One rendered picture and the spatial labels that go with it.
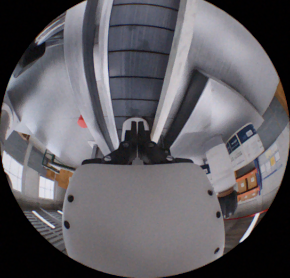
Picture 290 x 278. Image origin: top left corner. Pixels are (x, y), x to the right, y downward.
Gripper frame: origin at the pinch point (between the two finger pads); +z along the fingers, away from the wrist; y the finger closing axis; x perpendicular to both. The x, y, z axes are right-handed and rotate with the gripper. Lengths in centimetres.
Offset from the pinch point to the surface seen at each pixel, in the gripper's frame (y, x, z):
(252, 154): 41.1, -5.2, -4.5
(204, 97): 11.8, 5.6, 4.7
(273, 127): 448, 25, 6
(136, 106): 0.0, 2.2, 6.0
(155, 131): 3.1, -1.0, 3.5
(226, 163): 26.4, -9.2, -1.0
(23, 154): -563, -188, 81
